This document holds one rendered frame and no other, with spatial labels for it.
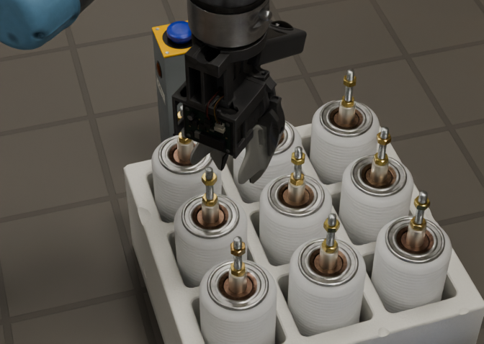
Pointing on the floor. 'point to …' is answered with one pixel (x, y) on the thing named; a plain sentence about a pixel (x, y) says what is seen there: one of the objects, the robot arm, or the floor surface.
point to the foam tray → (164, 237)
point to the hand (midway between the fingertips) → (240, 162)
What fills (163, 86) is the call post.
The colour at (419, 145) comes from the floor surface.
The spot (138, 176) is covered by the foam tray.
